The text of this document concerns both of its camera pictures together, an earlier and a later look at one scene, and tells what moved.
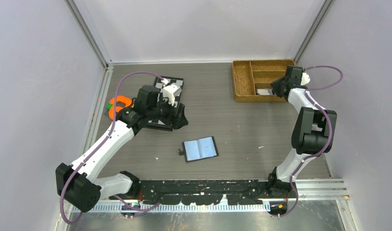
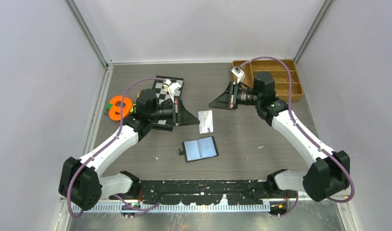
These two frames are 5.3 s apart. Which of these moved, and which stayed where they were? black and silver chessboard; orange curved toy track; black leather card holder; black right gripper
Moved: black right gripper
Stayed: black leather card holder; black and silver chessboard; orange curved toy track
